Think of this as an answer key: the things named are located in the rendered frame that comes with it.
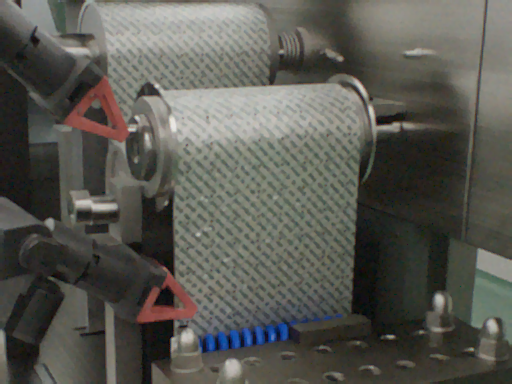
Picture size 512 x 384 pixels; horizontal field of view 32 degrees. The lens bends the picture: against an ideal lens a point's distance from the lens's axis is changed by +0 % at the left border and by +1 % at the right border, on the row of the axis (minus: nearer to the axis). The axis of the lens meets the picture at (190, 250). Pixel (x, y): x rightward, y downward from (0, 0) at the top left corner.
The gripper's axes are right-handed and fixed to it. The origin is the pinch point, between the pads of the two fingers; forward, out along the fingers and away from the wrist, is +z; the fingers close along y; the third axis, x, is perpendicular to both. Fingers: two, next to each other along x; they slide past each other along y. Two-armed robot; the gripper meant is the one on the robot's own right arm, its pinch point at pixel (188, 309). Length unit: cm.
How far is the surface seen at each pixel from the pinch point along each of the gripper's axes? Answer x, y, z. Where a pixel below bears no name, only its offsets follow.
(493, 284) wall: 40, -245, 279
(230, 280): 5.1, 0.2, 3.1
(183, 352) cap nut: -3.4, 8.0, -2.4
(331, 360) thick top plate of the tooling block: 2.9, 11.3, 12.8
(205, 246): 7.4, 0.2, -1.9
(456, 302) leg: 16, -13, 47
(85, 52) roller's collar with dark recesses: 22.0, -27.9, -16.7
